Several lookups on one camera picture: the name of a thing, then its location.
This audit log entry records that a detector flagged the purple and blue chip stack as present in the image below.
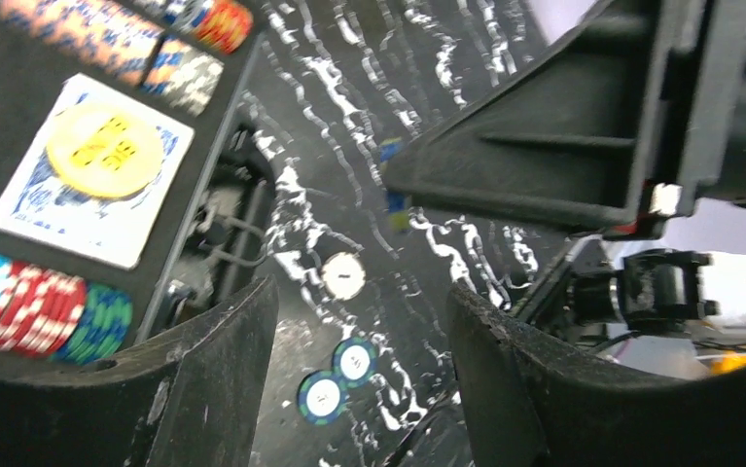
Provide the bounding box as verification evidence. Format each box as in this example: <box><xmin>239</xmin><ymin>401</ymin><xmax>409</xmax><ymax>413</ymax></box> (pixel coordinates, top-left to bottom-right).
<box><xmin>133</xmin><ymin>0</ymin><xmax>254</xmax><ymax>54</ymax></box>

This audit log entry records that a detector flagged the teal fifty chip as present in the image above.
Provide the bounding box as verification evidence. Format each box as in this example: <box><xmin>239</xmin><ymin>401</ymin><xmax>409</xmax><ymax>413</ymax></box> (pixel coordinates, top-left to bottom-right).
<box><xmin>297</xmin><ymin>370</ymin><xmax>347</xmax><ymax>426</ymax></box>
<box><xmin>332</xmin><ymin>337</ymin><xmax>377</xmax><ymax>388</ymax></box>

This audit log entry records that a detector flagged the teal fifty chip left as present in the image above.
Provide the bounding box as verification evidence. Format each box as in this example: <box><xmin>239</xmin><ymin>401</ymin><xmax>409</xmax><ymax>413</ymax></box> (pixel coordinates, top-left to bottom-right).
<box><xmin>297</xmin><ymin>370</ymin><xmax>347</xmax><ymax>426</ymax></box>

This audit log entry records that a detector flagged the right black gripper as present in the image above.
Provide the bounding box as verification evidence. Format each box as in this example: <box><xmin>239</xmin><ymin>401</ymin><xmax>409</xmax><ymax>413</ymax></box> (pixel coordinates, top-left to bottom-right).
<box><xmin>383</xmin><ymin>1</ymin><xmax>746</xmax><ymax>239</ymax></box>

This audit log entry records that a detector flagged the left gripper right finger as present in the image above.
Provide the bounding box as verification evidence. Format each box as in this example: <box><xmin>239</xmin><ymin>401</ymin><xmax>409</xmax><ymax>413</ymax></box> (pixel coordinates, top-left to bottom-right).
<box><xmin>446</xmin><ymin>284</ymin><xmax>746</xmax><ymax>466</ymax></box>

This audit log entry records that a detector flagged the orange blue chip stack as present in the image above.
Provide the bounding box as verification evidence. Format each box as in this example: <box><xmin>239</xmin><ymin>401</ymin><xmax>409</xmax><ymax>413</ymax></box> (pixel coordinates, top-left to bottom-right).
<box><xmin>0</xmin><ymin>0</ymin><xmax>224</xmax><ymax>116</ymax></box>

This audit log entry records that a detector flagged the black poker set case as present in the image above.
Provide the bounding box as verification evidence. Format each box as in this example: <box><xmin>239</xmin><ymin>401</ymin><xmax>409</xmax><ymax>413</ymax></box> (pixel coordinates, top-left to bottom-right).
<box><xmin>0</xmin><ymin>1</ymin><xmax>259</xmax><ymax>364</ymax></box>

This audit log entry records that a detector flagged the teal fifty chip right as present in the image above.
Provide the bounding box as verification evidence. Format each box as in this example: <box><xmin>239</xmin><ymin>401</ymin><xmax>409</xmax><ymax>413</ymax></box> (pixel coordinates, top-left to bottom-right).
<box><xmin>332</xmin><ymin>337</ymin><xmax>377</xmax><ymax>388</ymax></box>

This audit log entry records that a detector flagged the yellow big blind button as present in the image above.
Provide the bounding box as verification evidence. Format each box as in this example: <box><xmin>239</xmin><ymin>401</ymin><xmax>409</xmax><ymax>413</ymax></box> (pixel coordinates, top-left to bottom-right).
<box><xmin>45</xmin><ymin>102</ymin><xmax>163</xmax><ymax>199</ymax></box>

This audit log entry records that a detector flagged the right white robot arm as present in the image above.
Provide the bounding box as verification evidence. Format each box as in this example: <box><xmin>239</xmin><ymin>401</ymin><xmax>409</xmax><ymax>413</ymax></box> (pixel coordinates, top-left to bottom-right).
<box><xmin>383</xmin><ymin>1</ymin><xmax>746</xmax><ymax>341</ymax></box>

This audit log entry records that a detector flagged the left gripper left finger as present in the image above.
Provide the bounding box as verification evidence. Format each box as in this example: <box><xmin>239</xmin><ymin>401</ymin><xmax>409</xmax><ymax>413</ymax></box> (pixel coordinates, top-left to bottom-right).
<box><xmin>0</xmin><ymin>276</ymin><xmax>279</xmax><ymax>466</ymax></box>

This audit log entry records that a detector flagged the blue playing card deck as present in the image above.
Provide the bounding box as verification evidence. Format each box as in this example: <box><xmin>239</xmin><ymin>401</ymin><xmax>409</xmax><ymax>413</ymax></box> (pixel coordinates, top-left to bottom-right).
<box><xmin>0</xmin><ymin>74</ymin><xmax>195</xmax><ymax>269</ymax></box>

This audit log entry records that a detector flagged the white one chip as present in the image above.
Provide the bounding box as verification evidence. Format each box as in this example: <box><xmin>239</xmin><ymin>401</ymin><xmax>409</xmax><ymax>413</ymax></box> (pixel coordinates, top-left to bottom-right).
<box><xmin>321</xmin><ymin>252</ymin><xmax>366</xmax><ymax>301</ymax></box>

